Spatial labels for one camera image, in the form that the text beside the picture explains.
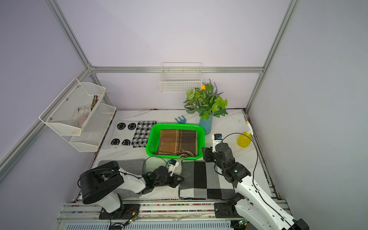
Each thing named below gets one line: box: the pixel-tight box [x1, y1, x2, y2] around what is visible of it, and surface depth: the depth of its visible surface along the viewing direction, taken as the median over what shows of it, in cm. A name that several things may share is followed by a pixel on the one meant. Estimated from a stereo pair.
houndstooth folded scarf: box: [131, 120, 157, 148], surface depth 103 cm
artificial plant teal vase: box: [183, 78, 229, 136], surface depth 84 cm
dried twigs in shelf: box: [90, 94, 99, 111], surface depth 83 cm
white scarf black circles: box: [109, 120, 139, 149], surface depth 103 cm
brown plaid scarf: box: [152, 128, 198, 159], surface depth 98 cm
